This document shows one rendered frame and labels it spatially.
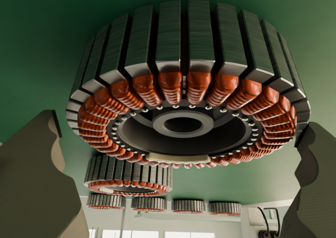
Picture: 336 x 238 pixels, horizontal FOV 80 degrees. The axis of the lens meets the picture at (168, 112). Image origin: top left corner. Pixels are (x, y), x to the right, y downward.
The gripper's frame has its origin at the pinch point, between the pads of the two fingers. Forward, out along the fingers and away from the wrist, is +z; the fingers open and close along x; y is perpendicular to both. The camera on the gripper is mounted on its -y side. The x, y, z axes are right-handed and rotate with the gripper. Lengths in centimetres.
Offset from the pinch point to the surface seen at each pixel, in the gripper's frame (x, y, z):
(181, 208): 6, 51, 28
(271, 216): 173, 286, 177
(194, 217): 47, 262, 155
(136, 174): -3.6, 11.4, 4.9
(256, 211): 35, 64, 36
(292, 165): 16.2, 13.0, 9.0
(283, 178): 19.4, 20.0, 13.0
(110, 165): -6.5, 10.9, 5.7
